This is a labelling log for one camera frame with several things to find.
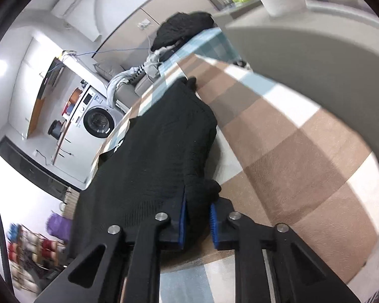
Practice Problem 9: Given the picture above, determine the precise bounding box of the black knit sweater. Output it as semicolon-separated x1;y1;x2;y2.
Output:
67;77;221;259

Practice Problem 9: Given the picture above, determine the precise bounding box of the white grey clothes heap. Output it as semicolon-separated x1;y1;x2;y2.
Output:
107;46;181;112

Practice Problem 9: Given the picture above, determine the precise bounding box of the black clothes pile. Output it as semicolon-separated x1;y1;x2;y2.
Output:
150;12;215;52

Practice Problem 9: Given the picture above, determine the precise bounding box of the purple bag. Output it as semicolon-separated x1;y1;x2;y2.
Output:
46;213;72;243

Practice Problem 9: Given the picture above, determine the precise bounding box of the woven laundry basket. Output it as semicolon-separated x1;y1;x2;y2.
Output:
59;187;80;220

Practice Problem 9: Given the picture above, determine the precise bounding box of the checkered brown blue bedspread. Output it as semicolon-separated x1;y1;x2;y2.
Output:
86;48;379;282

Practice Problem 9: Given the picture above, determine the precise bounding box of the wooden countertop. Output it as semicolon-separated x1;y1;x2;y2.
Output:
51;120;70;165

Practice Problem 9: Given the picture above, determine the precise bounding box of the white washing machine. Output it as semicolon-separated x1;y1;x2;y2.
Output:
66;86;124;140

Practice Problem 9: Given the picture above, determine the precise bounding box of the dark cooking pot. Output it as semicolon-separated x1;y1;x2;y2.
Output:
48;120;63;140

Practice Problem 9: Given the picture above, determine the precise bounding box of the grey sofa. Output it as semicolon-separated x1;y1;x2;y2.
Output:
94;62;159;113

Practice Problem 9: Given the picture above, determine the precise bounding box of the orange bowl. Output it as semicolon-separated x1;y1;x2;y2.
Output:
68;88;83;105

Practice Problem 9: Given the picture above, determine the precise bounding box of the wire shoe rack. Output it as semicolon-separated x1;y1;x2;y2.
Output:
7;224;65;295

